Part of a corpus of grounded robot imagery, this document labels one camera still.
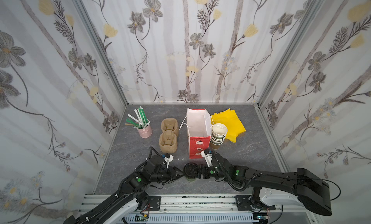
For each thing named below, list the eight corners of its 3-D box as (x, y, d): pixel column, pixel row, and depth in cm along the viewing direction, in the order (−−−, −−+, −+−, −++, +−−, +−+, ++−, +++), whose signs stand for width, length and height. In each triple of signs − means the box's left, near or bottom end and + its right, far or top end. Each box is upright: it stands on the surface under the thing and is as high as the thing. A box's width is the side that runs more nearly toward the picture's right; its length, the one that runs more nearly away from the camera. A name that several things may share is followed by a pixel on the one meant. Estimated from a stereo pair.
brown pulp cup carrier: (160, 155, 94) (157, 146, 83) (164, 129, 107) (161, 118, 96) (177, 156, 94) (175, 146, 83) (178, 129, 107) (177, 118, 96)
